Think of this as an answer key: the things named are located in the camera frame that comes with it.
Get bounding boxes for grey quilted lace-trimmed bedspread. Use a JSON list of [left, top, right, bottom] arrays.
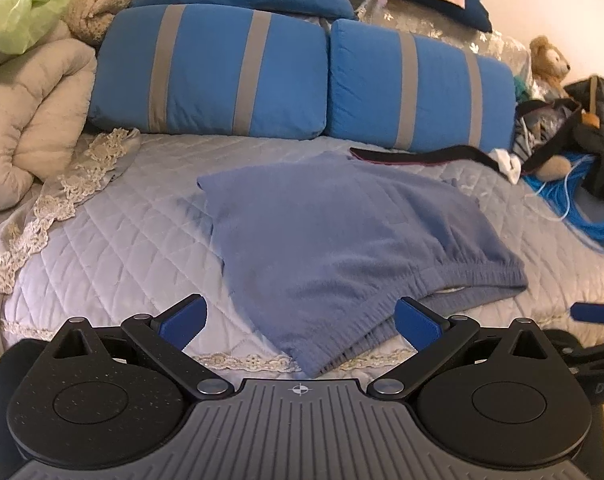
[[0, 127, 604, 396]]

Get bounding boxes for navy cushion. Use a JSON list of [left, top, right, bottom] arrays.
[[389, 0, 494, 33]]

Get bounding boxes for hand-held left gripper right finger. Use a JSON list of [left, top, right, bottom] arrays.
[[366, 296, 550, 403]]

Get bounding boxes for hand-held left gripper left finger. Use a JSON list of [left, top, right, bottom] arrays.
[[52, 294, 235, 403]]

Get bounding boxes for brown teddy bear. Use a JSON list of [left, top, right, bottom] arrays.
[[528, 35, 573, 182]]

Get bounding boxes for thin white cable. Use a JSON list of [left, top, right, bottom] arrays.
[[524, 192, 570, 223]]

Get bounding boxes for coiled blue cable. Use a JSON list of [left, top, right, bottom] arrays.
[[522, 152, 604, 256]]

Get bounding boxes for black strap with red edge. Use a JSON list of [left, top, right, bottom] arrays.
[[349, 145, 505, 181]]

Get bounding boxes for white sock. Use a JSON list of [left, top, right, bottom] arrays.
[[489, 149, 523, 183]]

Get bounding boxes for beige quilted comforter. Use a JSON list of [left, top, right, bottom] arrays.
[[0, 20, 98, 213]]

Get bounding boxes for blue pillow with grey stripes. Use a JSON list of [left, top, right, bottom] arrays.
[[86, 4, 330, 141], [327, 19, 517, 153]]

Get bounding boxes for beige knitted blanket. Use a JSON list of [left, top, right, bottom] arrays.
[[57, 0, 144, 48]]

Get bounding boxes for blue-grey fleece pants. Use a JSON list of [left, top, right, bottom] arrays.
[[197, 152, 529, 378]]

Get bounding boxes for black bag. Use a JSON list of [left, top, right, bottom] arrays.
[[514, 75, 604, 198]]

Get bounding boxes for grey striped cloth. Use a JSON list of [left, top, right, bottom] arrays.
[[512, 110, 568, 161]]

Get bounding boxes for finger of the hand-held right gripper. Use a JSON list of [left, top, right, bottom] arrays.
[[571, 302, 604, 326]]

